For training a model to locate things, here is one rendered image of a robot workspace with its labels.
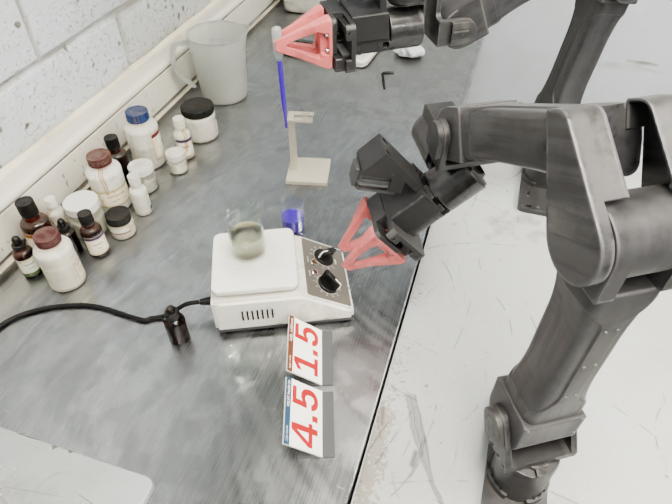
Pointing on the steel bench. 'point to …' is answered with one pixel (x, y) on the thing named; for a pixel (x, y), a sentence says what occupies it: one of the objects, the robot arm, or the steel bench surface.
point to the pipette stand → (318, 167)
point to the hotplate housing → (276, 305)
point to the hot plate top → (281, 276)
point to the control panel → (323, 272)
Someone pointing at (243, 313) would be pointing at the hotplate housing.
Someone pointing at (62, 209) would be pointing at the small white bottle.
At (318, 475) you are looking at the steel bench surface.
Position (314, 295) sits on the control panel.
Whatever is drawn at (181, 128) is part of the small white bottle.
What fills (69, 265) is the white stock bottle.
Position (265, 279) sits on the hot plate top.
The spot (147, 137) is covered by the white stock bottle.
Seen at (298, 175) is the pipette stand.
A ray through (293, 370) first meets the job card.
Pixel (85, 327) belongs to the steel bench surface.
